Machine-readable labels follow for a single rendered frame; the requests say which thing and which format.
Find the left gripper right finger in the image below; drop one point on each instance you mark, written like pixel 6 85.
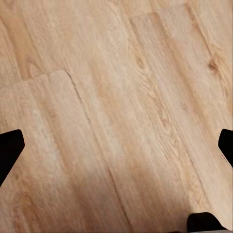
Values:
pixel 225 143

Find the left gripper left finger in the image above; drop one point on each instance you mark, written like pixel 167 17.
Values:
pixel 11 146

